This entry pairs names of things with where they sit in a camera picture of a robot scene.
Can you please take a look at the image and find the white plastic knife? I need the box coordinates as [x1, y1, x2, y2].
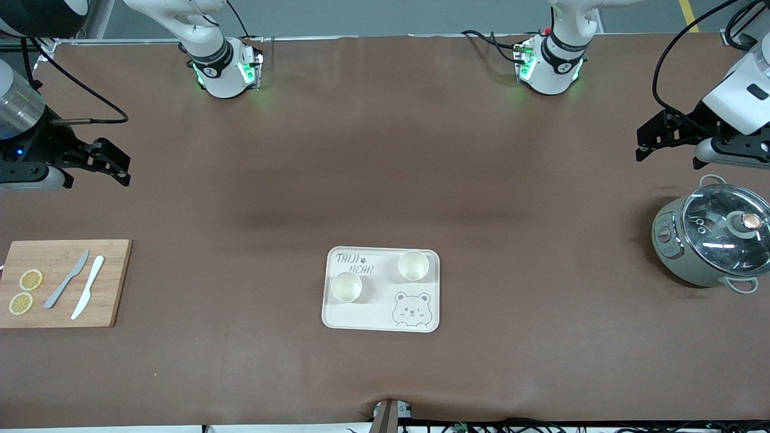
[70, 256, 105, 321]

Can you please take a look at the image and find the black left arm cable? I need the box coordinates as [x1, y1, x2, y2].
[653, 0, 747, 133]

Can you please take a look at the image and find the black looped cable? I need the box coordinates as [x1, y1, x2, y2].
[724, 0, 770, 50]

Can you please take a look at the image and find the glass pot lid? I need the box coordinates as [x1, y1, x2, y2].
[682, 183, 770, 278]

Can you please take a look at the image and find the cream bear print tray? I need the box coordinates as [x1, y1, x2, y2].
[321, 246, 440, 333]

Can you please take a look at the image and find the brown table mat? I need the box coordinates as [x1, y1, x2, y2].
[0, 34, 770, 429]

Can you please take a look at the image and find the grey plastic knife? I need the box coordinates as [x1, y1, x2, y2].
[44, 249, 90, 310]

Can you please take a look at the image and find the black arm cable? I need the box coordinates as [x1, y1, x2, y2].
[653, 0, 747, 133]
[21, 37, 129, 125]

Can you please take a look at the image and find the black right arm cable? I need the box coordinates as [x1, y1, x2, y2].
[21, 37, 129, 125]

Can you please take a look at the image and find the bamboo cutting board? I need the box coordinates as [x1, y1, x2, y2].
[0, 239, 133, 329]

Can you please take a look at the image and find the white IKEA cup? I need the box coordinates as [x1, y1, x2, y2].
[398, 250, 430, 281]
[330, 272, 363, 303]

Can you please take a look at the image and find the grey electric cooking pot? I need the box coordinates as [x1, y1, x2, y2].
[651, 174, 770, 294]

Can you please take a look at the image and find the grey metal table bracket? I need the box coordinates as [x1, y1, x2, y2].
[372, 399, 416, 433]

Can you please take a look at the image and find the black base cable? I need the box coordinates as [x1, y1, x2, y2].
[224, 0, 250, 40]
[462, 29, 525, 64]

